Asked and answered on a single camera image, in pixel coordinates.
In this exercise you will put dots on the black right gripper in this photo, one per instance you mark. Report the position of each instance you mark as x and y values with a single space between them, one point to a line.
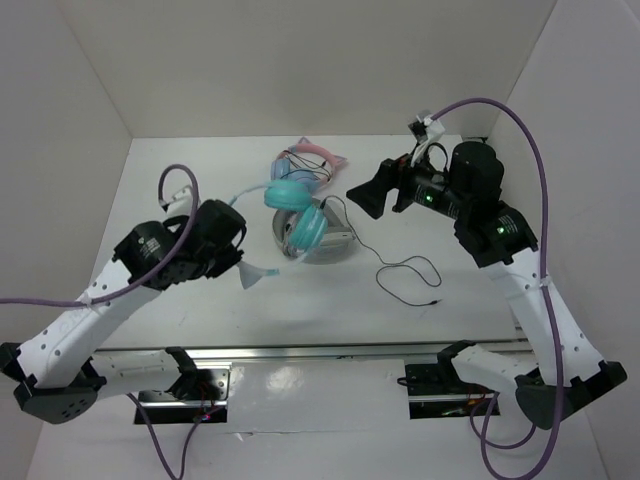
390 173

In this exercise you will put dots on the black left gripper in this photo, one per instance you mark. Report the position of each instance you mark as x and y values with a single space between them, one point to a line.
229 258

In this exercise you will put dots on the teal cat-ear headphones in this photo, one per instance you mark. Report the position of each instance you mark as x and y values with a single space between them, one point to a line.
287 195

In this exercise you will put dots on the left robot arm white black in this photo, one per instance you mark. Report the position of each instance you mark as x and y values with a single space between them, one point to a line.
61 372

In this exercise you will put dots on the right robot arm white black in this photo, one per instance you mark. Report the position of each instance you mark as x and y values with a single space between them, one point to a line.
568 373

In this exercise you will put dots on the grey white headphones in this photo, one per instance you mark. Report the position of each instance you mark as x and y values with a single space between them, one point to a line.
334 244

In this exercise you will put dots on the pink blue cat-ear headphones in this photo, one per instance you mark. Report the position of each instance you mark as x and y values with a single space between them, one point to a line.
307 163

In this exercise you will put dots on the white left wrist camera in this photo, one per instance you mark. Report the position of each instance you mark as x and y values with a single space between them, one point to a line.
178 204

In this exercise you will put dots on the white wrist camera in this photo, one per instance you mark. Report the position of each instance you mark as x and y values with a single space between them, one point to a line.
178 204
426 131

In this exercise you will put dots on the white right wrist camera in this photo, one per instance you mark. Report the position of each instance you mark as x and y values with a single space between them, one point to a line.
426 131

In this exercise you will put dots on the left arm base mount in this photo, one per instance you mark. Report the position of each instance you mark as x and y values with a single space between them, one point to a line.
200 392

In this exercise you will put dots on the aluminium rail at table edge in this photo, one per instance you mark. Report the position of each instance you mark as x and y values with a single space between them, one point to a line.
211 357

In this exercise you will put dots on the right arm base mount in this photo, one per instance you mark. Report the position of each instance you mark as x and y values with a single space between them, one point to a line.
432 395

